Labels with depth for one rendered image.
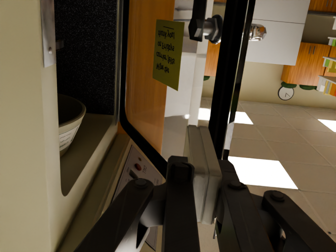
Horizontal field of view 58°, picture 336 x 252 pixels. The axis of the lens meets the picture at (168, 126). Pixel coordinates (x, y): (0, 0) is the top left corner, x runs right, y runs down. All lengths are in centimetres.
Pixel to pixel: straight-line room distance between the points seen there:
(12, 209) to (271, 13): 514
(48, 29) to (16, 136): 9
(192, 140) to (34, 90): 12
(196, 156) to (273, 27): 517
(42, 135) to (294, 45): 528
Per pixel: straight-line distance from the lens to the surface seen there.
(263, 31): 32
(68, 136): 38
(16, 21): 24
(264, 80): 612
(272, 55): 536
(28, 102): 25
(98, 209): 37
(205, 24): 28
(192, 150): 17
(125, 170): 47
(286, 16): 537
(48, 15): 25
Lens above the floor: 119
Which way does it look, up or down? 20 degrees up
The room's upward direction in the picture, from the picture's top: 175 degrees counter-clockwise
